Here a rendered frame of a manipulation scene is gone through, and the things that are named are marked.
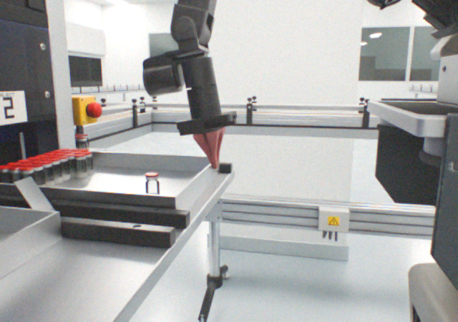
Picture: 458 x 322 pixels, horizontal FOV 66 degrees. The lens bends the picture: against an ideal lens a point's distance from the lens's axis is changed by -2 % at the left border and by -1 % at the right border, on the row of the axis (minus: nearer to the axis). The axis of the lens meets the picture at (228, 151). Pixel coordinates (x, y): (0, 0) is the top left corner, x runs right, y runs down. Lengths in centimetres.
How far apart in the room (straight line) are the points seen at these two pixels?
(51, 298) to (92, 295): 3
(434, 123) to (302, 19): 180
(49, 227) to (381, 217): 136
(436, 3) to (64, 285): 62
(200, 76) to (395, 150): 34
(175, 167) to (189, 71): 22
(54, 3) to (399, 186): 78
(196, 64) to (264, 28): 148
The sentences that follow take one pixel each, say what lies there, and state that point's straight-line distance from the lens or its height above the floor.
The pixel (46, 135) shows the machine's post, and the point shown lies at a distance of 91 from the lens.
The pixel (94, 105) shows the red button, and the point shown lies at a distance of 95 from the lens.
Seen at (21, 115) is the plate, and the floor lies 100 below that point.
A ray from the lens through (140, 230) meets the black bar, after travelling 43.
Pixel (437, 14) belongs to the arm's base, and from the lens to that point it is 66.
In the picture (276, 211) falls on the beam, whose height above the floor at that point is 51.
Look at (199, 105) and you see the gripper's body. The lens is 63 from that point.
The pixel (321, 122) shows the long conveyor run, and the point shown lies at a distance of 146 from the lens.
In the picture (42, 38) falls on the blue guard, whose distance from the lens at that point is 87.
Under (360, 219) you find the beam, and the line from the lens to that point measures 160.
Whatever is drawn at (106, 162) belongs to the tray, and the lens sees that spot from 83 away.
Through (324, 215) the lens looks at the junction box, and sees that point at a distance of 153.
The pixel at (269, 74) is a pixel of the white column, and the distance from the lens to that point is 207.
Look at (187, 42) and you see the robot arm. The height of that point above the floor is 113.
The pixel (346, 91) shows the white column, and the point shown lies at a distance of 208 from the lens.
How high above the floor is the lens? 107
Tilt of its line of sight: 11 degrees down
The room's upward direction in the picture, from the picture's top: straight up
